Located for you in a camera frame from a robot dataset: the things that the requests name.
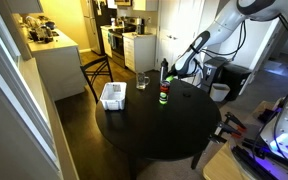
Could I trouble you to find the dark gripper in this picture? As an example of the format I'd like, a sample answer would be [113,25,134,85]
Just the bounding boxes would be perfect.
[164,63,186,83]

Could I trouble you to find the black cylindrical can container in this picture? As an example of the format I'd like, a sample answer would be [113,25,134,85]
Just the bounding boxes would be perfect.
[158,80,171,106]

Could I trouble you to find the dark metal bottle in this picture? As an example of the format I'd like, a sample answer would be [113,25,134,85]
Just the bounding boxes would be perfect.
[159,58,169,83]

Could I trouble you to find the clear glass mug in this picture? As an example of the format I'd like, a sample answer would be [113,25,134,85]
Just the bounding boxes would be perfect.
[135,71,151,91]

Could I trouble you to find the white base cabinet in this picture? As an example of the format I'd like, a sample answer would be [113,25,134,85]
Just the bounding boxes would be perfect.
[122,32,158,74]

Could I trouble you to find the grey tall trash can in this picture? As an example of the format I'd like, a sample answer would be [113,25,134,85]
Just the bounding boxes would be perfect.
[201,56,229,94]

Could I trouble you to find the white panel door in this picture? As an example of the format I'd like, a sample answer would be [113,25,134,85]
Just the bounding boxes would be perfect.
[155,0,206,72]

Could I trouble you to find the small white waste bin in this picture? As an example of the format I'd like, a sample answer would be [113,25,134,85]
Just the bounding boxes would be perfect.
[209,83,231,103]

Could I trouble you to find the white plastic bin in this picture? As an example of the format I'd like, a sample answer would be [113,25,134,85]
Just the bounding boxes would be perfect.
[99,81,128,111]

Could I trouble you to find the black kitchen stove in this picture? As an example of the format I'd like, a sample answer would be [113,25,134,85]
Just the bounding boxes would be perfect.
[107,24,137,69]

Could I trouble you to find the black trash bin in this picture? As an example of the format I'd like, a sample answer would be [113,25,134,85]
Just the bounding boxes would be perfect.
[219,63,253,102]

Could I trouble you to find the black orange clamp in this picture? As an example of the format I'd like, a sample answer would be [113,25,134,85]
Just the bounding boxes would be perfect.
[224,111,248,132]
[207,121,243,145]

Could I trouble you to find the black table leg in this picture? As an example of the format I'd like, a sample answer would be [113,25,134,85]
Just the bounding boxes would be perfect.
[190,151,206,171]

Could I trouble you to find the black refrigerator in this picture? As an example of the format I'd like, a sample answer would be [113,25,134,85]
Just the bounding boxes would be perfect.
[80,0,118,56]

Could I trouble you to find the wooden board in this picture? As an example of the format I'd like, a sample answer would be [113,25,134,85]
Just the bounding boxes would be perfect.
[202,141,252,180]

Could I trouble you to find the white kitchen island counter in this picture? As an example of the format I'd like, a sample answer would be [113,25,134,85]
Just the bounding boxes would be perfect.
[26,28,87,102]

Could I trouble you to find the dark countertop appliance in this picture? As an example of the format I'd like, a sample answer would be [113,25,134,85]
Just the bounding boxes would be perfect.
[33,23,56,44]

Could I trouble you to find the black metal rail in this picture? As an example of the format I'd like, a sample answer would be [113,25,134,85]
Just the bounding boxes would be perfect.
[231,144,276,180]

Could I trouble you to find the white window frame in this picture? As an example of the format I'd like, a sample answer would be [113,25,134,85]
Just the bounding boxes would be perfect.
[0,6,62,173]

